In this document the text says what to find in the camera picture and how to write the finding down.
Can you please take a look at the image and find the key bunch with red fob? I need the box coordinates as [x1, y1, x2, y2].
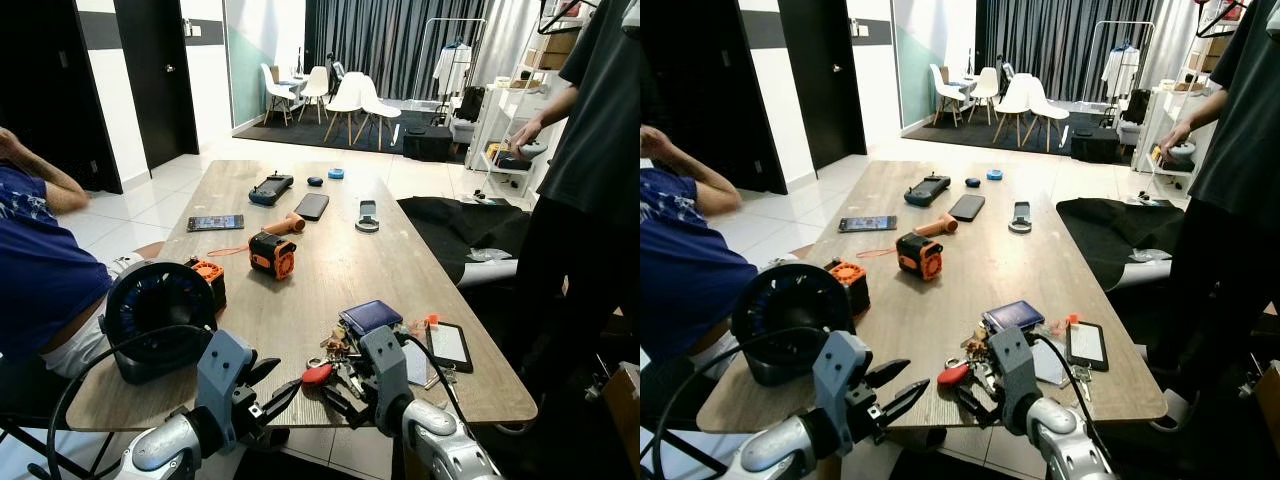
[937, 320, 1031, 403]
[300, 322, 403, 403]

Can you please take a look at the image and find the blue wallet case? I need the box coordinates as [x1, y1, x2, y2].
[338, 299, 405, 339]
[982, 300, 1047, 337]

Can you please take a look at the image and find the small orange black box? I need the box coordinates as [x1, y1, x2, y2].
[825, 258, 872, 317]
[185, 257, 228, 313]

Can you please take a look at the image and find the black phone with white screen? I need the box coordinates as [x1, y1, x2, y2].
[1065, 320, 1111, 374]
[425, 321, 474, 376]

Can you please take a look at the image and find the black round desk fan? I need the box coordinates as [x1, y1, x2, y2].
[730, 262, 857, 389]
[100, 262, 219, 387]

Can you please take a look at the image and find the orange black cube device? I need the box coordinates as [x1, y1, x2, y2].
[895, 232, 946, 282]
[248, 232, 298, 282]

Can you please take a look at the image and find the black blue handheld controller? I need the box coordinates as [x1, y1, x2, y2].
[903, 173, 952, 208]
[248, 173, 296, 207]

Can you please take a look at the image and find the black cloth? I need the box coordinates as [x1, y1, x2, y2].
[1056, 195, 1183, 291]
[397, 195, 536, 287]

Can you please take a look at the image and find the dark rug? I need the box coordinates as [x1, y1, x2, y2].
[900, 108, 1141, 167]
[232, 108, 471, 167]

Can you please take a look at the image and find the white chair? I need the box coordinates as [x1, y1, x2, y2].
[261, 63, 301, 127]
[930, 64, 970, 124]
[324, 72, 402, 152]
[298, 66, 332, 127]
[992, 73, 1070, 152]
[968, 67, 1002, 127]

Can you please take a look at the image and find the black door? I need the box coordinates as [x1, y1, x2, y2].
[640, 0, 790, 197]
[0, 0, 124, 196]
[778, 0, 869, 172]
[113, 0, 200, 172]

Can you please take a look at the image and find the white shelf cart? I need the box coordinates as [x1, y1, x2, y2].
[465, 60, 563, 203]
[1134, 78, 1217, 203]

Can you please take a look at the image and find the white hanging garment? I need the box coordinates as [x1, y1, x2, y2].
[433, 45, 474, 101]
[1102, 47, 1142, 100]

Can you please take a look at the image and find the person in black clothes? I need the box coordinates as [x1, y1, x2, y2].
[1148, 0, 1280, 433]
[505, 0, 641, 401]

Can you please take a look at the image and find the dark curtain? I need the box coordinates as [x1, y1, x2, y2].
[974, 0, 1203, 103]
[304, 0, 543, 103]

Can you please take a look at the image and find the metal clothes rack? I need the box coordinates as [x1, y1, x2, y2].
[1084, 20, 1157, 127]
[414, 18, 492, 127]

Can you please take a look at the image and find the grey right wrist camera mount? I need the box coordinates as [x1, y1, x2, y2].
[988, 325, 1043, 421]
[358, 325, 414, 413]

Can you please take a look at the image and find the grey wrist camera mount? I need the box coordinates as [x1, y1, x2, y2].
[812, 330, 874, 443]
[358, 325, 414, 413]
[988, 325, 1043, 421]
[195, 328, 257, 443]

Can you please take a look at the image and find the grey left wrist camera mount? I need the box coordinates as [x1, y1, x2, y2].
[812, 330, 874, 443]
[195, 328, 257, 443]

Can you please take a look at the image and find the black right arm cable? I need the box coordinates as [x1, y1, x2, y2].
[400, 334, 473, 433]
[1030, 334, 1101, 441]

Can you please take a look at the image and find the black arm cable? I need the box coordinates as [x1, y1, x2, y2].
[640, 325, 833, 480]
[1030, 334, 1101, 441]
[45, 324, 213, 480]
[400, 334, 473, 433]

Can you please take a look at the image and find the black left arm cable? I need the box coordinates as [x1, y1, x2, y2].
[640, 325, 833, 480]
[45, 324, 213, 480]

